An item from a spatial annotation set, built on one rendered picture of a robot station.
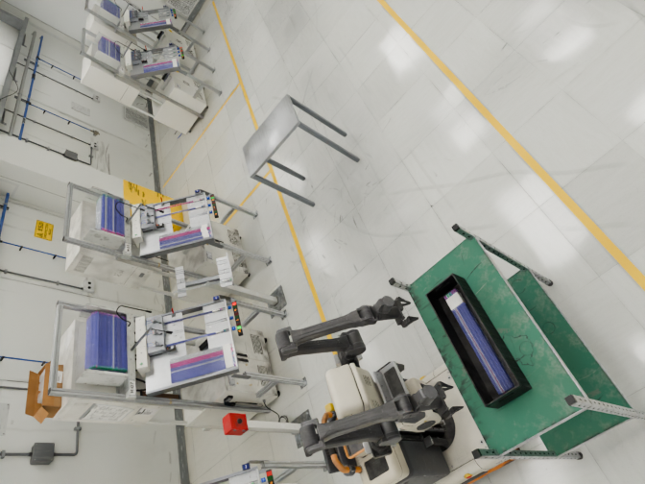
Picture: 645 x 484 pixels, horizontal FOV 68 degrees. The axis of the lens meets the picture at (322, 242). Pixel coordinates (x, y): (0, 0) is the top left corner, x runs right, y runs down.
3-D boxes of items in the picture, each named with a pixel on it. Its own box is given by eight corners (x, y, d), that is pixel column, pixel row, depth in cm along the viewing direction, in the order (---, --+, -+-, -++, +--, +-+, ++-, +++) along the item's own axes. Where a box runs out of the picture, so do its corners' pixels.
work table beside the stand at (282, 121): (360, 159, 454) (298, 121, 403) (313, 206, 485) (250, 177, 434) (346, 132, 483) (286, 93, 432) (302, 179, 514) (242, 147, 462)
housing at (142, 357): (150, 324, 411) (144, 315, 400) (153, 375, 380) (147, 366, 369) (140, 326, 410) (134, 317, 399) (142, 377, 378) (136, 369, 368)
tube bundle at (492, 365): (447, 298, 229) (443, 297, 227) (458, 289, 226) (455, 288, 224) (502, 395, 197) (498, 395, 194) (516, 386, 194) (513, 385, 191)
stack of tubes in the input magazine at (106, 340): (126, 316, 392) (93, 309, 375) (128, 371, 360) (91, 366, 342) (119, 325, 398) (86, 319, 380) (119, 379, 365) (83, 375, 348)
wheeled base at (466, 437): (438, 503, 297) (415, 505, 282) (399, 408, 338) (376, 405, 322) (527, 455, 269) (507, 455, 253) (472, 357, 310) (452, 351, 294)
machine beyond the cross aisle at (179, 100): (216, 65, 787) (101, -7, 666) (224, 90, 735) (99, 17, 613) (174, 126, 845) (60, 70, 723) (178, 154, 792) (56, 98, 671)
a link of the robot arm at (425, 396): (394, 398, 187) (402, 419, 182) (405, 383, 179) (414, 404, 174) (419, 394, 192) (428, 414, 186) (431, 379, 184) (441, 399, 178)
